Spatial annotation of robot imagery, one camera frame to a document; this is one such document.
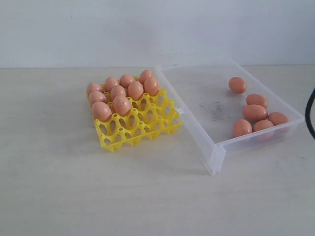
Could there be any clear plastic box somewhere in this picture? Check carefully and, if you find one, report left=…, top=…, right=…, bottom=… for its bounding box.
left=155, top=58, right=304, bottom=175

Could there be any black cable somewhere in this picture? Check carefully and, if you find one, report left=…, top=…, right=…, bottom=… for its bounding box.
left=305, top=87, right=315, bottom=141

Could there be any yellow plastic egg tray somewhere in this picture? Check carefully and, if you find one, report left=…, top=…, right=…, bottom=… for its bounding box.
left=94, top=84, right=182, bottom=151

